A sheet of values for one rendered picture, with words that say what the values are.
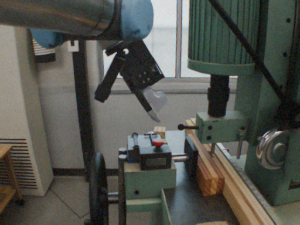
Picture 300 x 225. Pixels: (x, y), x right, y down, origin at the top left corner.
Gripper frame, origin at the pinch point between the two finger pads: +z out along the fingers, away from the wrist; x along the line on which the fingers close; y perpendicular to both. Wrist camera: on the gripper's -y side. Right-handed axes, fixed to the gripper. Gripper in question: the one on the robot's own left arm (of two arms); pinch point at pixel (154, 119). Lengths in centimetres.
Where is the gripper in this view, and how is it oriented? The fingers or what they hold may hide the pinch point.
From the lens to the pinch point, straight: 60.1
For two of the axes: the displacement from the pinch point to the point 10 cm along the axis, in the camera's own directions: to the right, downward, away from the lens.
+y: 8.6, -5.1, -0.6
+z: 5.0, 7.9, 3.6
